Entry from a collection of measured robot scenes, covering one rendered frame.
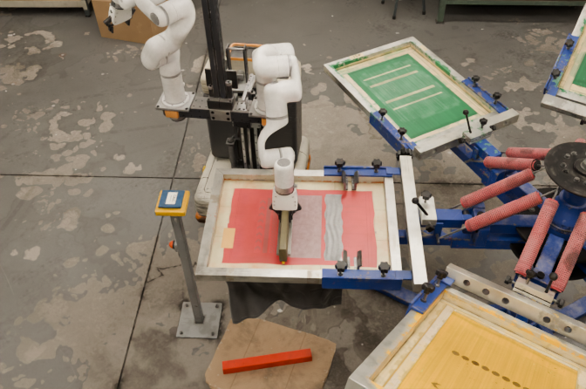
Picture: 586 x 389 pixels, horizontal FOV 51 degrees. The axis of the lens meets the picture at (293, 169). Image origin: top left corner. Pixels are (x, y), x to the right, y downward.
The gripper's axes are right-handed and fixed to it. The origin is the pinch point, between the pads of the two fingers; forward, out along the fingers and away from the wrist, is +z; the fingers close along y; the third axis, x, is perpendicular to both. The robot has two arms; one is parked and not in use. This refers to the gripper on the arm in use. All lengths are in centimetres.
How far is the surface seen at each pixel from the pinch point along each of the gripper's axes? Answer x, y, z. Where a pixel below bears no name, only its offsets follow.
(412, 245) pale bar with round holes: 16, -49, -2
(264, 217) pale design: -4.7, 9.2, 5.2
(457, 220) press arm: 3, -69, -3
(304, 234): 3.9, -8.0, 5.9
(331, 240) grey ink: 7.2, -19.0, 5.8
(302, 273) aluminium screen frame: 26.5, -7.6, 4.1
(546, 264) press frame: 23, -99, 1
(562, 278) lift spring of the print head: 38, -98, -9
